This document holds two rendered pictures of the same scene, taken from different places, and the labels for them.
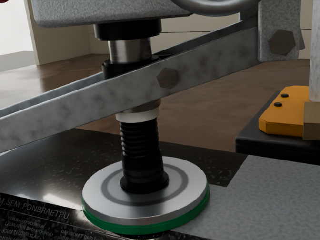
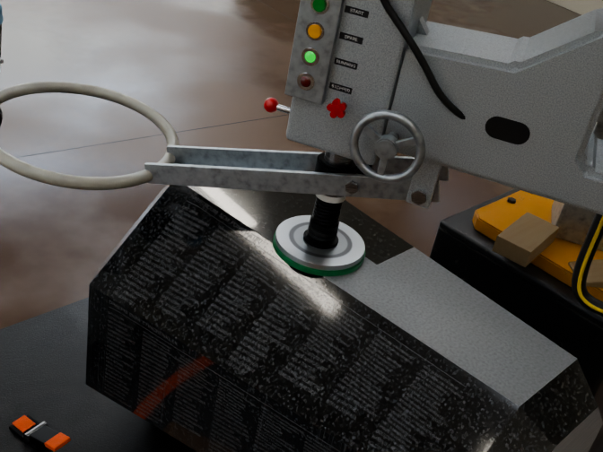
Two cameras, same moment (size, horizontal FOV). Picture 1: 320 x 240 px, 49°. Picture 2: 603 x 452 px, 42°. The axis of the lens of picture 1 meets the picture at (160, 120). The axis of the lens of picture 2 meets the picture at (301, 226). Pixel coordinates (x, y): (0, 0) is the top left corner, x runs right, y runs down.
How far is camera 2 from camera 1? 124 cm
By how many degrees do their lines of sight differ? 15
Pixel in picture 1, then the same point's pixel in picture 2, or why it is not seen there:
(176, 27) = not seen: outside the picture
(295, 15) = (432, 185)
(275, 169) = (423, 266)
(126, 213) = (300, 256)
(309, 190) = (430, 289)
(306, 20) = not seen: outside the picture
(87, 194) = (279, 233)
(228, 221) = (361, 285)
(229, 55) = (392, 189)
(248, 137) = (453, 226)
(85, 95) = (300, 177)
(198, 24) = not seen: outside the picture
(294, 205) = (410, 293)
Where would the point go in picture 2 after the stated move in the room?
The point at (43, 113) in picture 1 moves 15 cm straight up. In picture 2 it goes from (270, 177) to (281, 115)
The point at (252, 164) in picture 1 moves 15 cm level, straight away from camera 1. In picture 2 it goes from (410, 256) to (432, 231)
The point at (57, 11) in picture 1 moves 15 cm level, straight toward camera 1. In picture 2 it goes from (300, 136) to (298, 171)
